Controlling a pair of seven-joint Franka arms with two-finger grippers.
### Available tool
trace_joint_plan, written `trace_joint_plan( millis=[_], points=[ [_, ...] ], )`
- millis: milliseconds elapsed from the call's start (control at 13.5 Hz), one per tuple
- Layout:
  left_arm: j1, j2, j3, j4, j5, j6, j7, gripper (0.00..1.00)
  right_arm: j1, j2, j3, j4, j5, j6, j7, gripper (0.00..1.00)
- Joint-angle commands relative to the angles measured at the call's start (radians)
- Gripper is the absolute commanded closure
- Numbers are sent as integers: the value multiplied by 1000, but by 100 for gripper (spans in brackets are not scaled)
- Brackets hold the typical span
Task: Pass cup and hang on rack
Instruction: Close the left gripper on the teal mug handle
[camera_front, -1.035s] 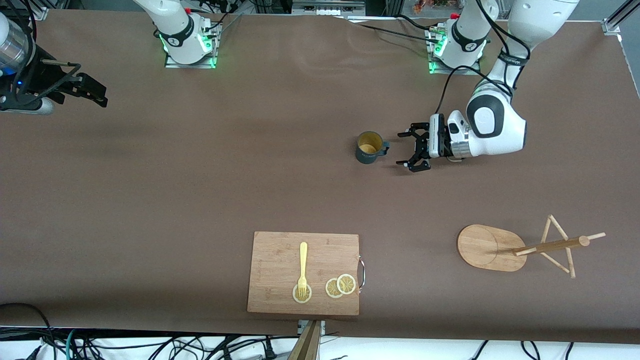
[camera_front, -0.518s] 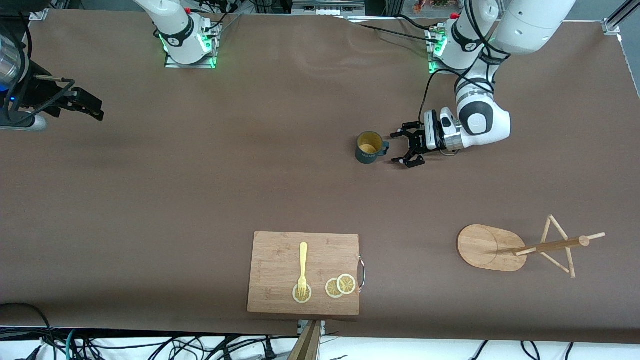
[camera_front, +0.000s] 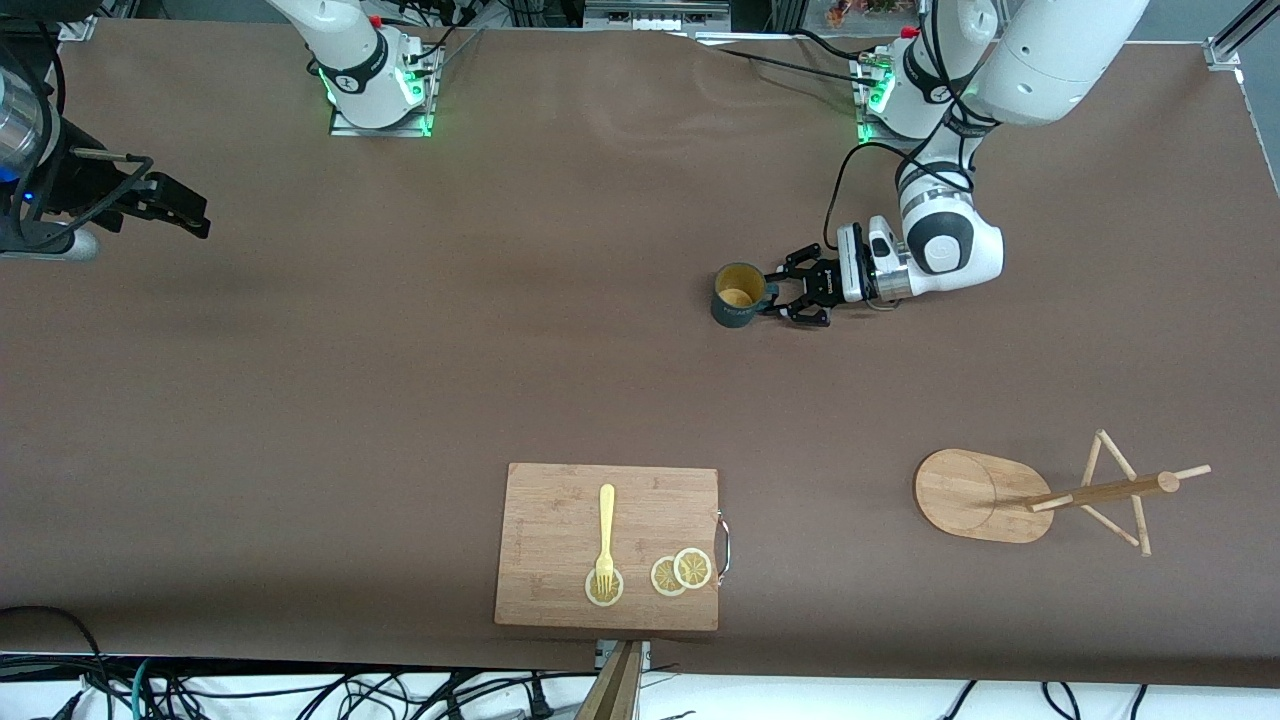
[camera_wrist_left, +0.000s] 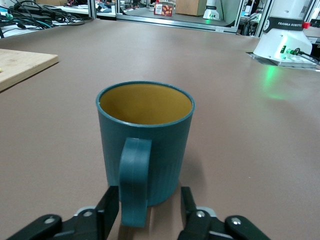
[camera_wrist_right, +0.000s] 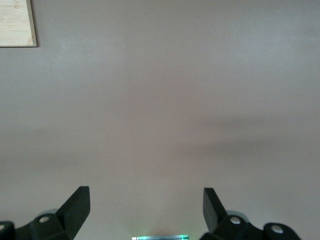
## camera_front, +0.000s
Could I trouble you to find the wooden post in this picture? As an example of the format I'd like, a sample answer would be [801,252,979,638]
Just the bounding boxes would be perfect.
[575,640,643,720]

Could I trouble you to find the thick black floor cable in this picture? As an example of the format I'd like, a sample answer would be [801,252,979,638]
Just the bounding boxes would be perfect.
[0,605,107,720]

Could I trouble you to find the yellow plastic fork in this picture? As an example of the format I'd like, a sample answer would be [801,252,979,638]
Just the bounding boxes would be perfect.
[594,484,617,598]

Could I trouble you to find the wooden cutting board metal handle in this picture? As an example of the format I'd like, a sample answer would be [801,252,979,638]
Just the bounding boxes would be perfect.
[494,462,732,633]

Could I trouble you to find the metal post bracket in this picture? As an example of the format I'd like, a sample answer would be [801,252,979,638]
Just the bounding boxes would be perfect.
[595,640,652,673]

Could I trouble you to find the black base cable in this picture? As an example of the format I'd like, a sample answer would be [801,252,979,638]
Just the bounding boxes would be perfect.
[700,38,876,87]
[795,28,879,64]

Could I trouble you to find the teal cup yellow inside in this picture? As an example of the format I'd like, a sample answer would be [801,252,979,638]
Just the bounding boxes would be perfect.
[711,263,783,329]

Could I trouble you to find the wooden cup rack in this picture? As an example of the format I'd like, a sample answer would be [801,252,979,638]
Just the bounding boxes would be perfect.
[913,429,1213,558]

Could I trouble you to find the brown table cover sheet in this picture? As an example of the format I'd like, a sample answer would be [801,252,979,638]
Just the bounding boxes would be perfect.
[0,18,1280,691]

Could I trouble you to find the aluminium profile bar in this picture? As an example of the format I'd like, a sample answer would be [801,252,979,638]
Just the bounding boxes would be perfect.
[1205,0,1280,71]

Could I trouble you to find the aluminium arm base plate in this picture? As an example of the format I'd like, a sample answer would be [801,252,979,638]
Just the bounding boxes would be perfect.
[330,40,446,138]
[852,55,963,151]

